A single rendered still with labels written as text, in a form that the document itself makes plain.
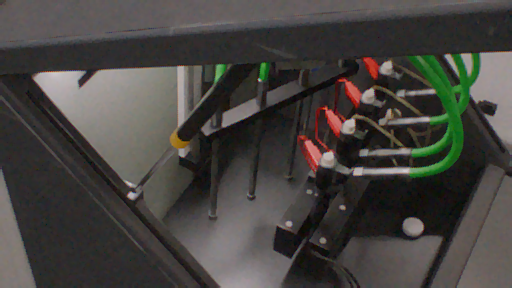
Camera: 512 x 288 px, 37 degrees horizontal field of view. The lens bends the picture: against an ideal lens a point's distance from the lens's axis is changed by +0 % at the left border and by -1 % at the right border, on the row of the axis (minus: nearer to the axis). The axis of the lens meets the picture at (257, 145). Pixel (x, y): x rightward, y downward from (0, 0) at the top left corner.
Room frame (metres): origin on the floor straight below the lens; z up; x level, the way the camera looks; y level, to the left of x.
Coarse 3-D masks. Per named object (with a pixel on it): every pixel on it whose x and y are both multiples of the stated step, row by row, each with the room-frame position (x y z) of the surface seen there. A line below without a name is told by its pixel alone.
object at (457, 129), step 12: (420, 60) 0.73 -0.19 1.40; (216, 72) 0.85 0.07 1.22; (432, 72) 0.73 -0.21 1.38; (432, 84) 0.72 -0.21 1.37; (444, 96) 0.71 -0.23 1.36; (456, 108) 0.71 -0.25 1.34; (456, 120) 0.70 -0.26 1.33; (456, 132) 0.70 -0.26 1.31; (456, 144) 0.70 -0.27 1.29; (456, 156) 0.69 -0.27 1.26; (420, 168) 0.72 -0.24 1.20; (432, 168) 0.71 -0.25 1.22; (444, 168) 0.70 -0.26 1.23
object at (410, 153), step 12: (432, 60) 0.80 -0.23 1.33; (264, 72) 0.91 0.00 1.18; (264, 84) 0.90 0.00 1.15; (444, 84) 0.79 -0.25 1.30; (264, 96) 0.91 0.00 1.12; (444, 144) 0.78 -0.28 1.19; (360, 156) 0.82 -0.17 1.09; (372, 156) 0.82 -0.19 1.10; (384, 156) 0.81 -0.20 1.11; (396, 156) 0.80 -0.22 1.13; (408, 156) 0.80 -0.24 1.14; (420, 156) 0.79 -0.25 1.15
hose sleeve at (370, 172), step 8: (368, 168) 0.75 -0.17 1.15; (376, 168) 0.74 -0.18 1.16; (384, 168) 0.74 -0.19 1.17; (392, 168) 0.73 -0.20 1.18; (400, 168) 0.73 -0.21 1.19; (408, 168) 0.72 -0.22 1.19; (368, 176) 0.74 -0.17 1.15; (376, 176) 0.73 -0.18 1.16; (384, 176) 0.73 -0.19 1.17; (392, 176) 0.72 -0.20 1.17; (400, 176) 0.72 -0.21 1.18; (408, 176) 0.71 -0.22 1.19
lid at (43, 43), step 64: (64, 0) 0.60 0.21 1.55; (128, 0) 0.54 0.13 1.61; (192, 0) 0.50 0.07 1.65; (256, 0) 0.46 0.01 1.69; (320, 0) 0.43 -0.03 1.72; (384, 0) 0.40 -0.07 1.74; (448, 0) 0.38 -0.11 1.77; (0, 64) 0.54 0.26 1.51; (64, 64) 0.50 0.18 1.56; (128, 64) 0.47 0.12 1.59; (192, 64) 0.45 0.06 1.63; (320, 64) 0.43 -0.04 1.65
